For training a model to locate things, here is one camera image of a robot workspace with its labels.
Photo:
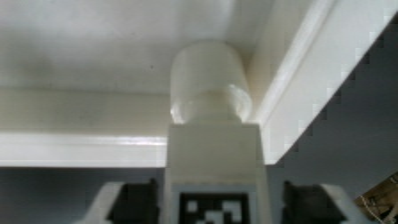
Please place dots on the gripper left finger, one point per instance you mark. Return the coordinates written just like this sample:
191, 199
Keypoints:
125, 204

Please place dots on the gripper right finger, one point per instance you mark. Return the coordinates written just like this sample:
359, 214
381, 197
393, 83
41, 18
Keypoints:
319, 205

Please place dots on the white leg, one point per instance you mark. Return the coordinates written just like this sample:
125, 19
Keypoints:
215, 192

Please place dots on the white square tabletop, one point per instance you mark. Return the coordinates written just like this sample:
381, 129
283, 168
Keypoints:
86, 57

